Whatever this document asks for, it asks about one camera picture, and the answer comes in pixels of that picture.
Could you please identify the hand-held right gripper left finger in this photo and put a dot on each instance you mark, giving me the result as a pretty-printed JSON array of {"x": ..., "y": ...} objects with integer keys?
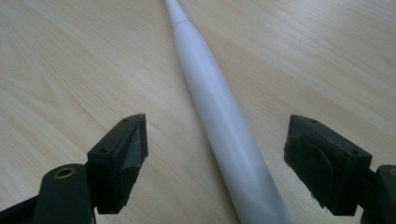
[{"x": 115, "y": 168}]

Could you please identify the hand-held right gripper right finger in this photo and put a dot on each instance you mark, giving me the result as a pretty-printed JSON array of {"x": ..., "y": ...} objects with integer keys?
[{"x": 327, "y": 168}]

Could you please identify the white electric toothbrush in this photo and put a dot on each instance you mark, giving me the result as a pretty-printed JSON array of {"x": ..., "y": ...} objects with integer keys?
[{"x": 218, "y": 112}]

